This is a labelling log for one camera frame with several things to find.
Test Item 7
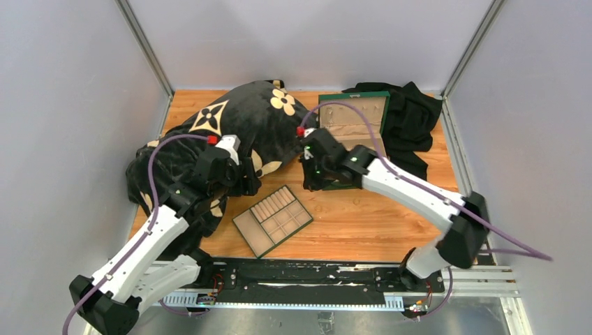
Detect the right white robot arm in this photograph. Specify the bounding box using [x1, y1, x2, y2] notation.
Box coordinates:
[297, 126, 489, 292]

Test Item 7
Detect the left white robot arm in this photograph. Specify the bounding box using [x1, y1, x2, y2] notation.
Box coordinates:
[68, 136, 262, 334]

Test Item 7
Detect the green jewelry box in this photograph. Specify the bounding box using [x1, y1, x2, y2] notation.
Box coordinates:
[318, 92, 397, 191]

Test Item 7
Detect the green jewelry tray insert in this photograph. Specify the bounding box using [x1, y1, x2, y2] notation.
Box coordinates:
[232, 185, 313, 259]

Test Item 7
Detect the black blanket with beige flowers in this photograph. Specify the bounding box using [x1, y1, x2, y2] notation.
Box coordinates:
[126, 80, 320, 250]

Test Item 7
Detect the black cloth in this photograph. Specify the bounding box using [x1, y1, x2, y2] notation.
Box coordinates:
[343, 82, 443, 180]

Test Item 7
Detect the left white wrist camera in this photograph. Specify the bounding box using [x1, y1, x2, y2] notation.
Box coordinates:
[202, 135, 240, 166]

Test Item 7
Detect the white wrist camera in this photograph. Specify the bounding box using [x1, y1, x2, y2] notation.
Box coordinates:
[202, 135, 240, 166]
[296, 126, 317, 140]

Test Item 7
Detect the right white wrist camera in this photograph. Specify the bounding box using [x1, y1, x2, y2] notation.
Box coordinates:
[296, 126, 317, 140]

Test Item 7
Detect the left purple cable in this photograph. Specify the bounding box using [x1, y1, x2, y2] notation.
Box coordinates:
[61, 134, 214, 335]

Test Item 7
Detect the purple cable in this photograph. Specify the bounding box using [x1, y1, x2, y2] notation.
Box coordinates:
[300, 100, 554, 262]
[61, 134, 214, 335]

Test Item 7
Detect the black mounting base plate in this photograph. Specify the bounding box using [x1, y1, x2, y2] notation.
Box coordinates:
[187, 258, 445, 306]

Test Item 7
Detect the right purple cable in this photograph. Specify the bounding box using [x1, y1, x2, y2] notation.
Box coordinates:
[300, 100, 554, 262]

